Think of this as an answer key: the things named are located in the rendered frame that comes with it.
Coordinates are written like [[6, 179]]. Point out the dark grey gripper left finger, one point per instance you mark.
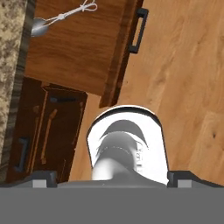
[[43, 177]]

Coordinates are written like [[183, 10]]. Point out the white and black round object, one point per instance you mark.
[[151, 137]]

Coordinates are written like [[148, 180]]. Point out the open wooden drawer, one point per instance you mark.
[[75, 52]]

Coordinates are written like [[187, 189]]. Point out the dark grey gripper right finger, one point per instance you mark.
[[181, 176]]

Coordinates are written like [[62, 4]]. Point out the dark wooden cupboard door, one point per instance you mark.
[[62, 128]]

